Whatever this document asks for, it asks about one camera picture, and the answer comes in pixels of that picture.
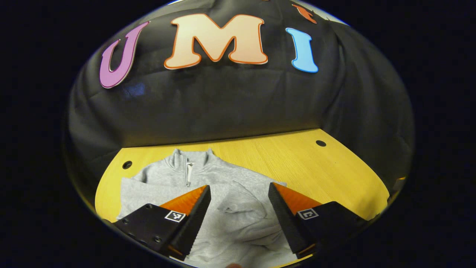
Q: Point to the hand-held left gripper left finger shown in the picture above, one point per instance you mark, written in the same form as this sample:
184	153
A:
193	227

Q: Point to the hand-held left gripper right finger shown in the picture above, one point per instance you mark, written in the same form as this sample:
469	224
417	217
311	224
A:
290	229

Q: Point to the grey zip-neck sweatshirt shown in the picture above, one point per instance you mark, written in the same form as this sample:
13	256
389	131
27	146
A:
238	223

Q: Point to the black backdrop cloth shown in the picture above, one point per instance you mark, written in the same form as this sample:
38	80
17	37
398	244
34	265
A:
223	104

